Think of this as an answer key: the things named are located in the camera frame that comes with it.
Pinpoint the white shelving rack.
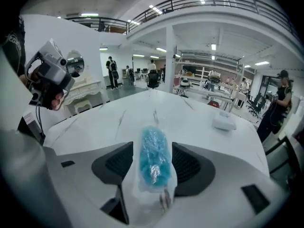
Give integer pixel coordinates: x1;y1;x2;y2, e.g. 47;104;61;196
173;56;245;111

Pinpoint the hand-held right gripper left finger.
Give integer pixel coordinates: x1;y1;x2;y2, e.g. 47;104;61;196
44;141;134;228

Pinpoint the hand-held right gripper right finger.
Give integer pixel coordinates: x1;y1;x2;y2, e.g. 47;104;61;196
171;141;293;228

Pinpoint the black office chair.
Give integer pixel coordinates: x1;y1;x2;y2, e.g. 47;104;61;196
247;93;269;118
145;69;159;90

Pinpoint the person's black shirt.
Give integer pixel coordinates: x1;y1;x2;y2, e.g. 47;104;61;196
0;15;27;80

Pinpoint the small white paper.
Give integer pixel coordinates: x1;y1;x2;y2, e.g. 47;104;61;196
211;111;238;131

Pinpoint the blue wrapper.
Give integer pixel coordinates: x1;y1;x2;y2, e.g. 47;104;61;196
133;124;178;215

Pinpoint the white ornate dresser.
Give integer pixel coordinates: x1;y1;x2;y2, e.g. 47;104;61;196
63;48;105;116

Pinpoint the head-worn camera rig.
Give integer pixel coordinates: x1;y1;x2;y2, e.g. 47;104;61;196
23;38;76;111

